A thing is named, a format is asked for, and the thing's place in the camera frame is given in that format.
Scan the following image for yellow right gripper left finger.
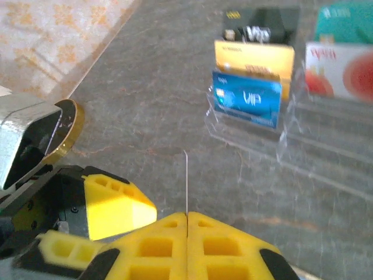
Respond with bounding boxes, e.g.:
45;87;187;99
78;212;188;280

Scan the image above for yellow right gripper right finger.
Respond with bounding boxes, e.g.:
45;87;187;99
187;211;301;280

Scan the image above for red and white credit card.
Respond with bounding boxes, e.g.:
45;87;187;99
304;41;373;105

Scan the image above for clear acrylic card stand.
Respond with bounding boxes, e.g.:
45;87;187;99
203;72;373;205

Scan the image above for blue VIP card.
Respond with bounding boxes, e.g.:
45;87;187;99
211;71;283;130

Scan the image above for gold VIP card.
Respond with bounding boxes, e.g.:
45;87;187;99
213;40;295;102

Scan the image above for black VIP card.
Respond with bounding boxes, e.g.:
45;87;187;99
222;7;301;47

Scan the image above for green credit card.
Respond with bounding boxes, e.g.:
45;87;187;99
314;2;373;45

